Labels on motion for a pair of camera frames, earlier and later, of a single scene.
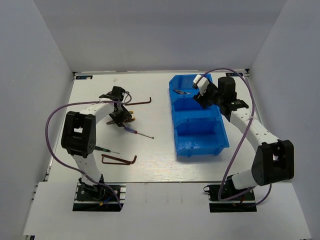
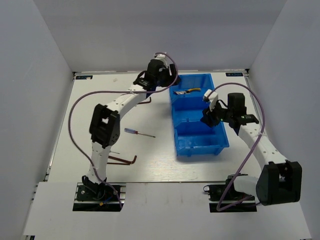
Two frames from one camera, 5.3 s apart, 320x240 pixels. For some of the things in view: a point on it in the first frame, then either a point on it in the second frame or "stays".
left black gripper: x=124 y=117 → x=170 y=77
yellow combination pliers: x=132 y=118 → x=194 y=89
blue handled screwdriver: x=132 y=130 stays
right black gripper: x=199 y=99 → x=208 y=117
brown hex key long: x=108 y=159 stays
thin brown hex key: x=150 y=101 stays
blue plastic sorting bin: x=198 y=132 stays
